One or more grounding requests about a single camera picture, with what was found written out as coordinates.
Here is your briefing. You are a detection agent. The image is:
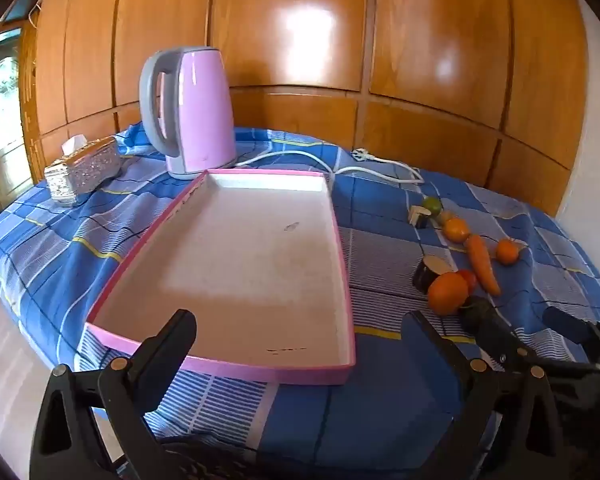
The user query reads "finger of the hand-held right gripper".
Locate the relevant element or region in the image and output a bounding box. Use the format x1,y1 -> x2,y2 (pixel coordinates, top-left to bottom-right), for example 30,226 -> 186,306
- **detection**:
477,316 -> 528,361
544,306 -> 600,356

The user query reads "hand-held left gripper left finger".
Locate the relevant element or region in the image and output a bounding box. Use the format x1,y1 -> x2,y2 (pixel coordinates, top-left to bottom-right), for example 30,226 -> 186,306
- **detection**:
29,308 -> 198,480

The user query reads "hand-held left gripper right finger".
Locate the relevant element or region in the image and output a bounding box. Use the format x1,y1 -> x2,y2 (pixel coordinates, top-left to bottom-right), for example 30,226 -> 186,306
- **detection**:
402,310 -> 566,480

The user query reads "large orange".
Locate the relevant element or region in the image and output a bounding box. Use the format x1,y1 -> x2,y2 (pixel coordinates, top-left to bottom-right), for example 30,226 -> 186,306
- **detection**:
427,271 -> 470,316

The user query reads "large eggplant piece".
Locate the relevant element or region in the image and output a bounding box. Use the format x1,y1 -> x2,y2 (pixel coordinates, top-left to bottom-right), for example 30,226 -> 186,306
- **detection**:
412,255 -> 456,296

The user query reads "orange carrot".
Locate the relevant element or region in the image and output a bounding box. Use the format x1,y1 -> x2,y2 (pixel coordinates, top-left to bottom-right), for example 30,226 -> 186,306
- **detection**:
465,234 -> 502,297

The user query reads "small tangerine with stem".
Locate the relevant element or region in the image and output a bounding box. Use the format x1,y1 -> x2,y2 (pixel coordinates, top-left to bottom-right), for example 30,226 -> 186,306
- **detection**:
496,239 -> 521,266

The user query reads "pink rimmed white tray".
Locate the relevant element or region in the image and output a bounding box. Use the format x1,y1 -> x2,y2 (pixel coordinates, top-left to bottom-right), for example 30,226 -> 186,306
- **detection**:
84,169 -> 357,387

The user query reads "medium orange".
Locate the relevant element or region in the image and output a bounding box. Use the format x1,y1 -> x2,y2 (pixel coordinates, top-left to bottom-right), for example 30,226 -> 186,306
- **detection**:
443,217 -> 472,244

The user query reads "blue checked tablecloth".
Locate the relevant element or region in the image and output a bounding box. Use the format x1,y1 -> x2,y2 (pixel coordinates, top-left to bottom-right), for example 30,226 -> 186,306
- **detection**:
0,122 -> 600,480

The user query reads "silver glitter tissue box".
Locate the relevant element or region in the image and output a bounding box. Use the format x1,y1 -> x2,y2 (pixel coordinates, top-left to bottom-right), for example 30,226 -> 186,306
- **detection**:
44,140 -> 120,207

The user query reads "white tissue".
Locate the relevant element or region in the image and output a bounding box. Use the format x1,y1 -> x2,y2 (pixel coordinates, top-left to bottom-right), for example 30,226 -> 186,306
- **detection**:
61,133 -> 88,156

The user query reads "pink electric kettle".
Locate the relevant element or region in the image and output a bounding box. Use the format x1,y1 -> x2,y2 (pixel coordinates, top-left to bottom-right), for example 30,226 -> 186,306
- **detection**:
139,46 -> 238,181

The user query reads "wooden wardrobe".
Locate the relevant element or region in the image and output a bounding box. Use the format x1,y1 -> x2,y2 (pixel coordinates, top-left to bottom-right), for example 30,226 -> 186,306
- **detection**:
20,0 -> 588,216

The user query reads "white power cable with plug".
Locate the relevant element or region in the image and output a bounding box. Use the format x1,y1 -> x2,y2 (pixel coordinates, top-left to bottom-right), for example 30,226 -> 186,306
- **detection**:
232,147 -> 425,186

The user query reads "wooden frame glass door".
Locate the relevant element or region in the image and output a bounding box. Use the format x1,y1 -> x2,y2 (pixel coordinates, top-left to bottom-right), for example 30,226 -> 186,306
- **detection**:
0,20 -> 36,201

